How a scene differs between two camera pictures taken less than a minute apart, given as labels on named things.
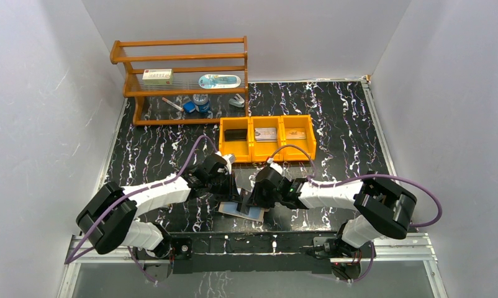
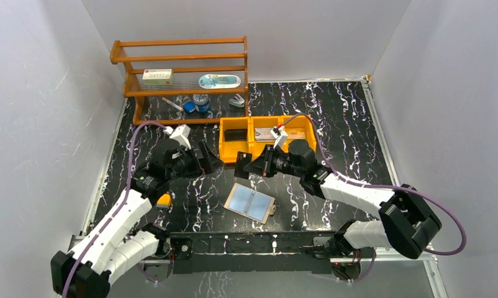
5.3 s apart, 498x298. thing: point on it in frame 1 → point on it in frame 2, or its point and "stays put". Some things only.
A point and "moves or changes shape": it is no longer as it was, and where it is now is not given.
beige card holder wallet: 256,213 moves or changes shape
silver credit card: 266,135 stays put
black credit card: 235,135 stays put
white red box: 159,76 stays put
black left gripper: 231,190 → 198,157
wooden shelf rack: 187,81 stays put
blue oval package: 215,81 stays put
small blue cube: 189,107 stays put
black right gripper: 256,200 → 263,164
